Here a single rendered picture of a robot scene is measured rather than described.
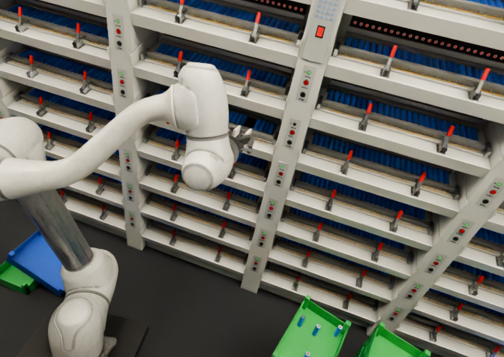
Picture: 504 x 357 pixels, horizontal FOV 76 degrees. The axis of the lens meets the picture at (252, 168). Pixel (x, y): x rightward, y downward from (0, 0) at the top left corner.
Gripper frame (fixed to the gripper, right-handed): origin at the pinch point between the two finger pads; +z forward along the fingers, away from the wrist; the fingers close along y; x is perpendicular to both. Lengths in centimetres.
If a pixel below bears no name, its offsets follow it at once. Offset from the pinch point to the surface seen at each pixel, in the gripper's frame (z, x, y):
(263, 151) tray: 15.4, 9.2, -7.0
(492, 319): 32, 60, -126
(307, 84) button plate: 7.2, -20.4, -16.1
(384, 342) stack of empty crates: 6, 70, -77
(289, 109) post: 10.3, -10.3, -12.4
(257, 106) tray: 11.7, -7.7, -1.1
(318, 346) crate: -5, 73, -50
